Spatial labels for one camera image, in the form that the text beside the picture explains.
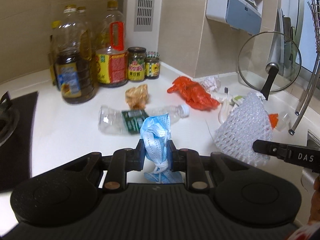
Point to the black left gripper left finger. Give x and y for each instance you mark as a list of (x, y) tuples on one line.
[(120, 163)]

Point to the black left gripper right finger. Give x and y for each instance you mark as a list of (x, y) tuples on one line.
[(191, 163)]

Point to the blue disposable face mask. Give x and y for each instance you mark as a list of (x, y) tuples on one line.
[(156, 132)]

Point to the clear plastic water bottle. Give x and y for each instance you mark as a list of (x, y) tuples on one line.
[(129, 122)]

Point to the orange mesh scrubber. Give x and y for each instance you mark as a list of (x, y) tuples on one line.
[(273, 118)]

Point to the brown paper wrapper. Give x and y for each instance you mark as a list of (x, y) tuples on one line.
[(137, 97)]

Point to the orange plastic bag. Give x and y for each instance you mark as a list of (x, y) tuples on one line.
[(193, 94)]

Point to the cream plastic tube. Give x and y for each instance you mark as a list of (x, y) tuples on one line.
[(229, 104)]

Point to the white foam fruit net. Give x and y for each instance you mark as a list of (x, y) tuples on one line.
[(245, 124)]

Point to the white tissue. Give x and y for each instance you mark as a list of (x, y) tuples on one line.
[(211, 83)]

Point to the clear plastic cup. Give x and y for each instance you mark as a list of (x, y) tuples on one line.
[(283, 121)]

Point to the right hand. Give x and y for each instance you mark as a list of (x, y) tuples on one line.
[(315, 204)]

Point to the black gas stove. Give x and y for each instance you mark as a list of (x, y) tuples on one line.
[(17, 119)]

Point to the large dark oil bottle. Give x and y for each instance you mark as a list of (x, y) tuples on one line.
[(74, 58)]

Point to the slim dark sauce bottle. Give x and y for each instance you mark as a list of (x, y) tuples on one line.
[(52, 54)]

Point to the steel dish rack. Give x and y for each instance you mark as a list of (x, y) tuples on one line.
[(307, 33)]

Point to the oil bottle red handle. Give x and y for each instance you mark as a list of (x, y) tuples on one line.
[(111, 54)]

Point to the glass pot lid black handle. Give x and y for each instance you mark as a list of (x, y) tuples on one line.
[(269, 62)]

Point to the blue white wall dispenser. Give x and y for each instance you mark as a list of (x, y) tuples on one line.
[(244, 15)]

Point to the grey wall vent grille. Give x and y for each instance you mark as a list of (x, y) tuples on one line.
[(144, 15)]

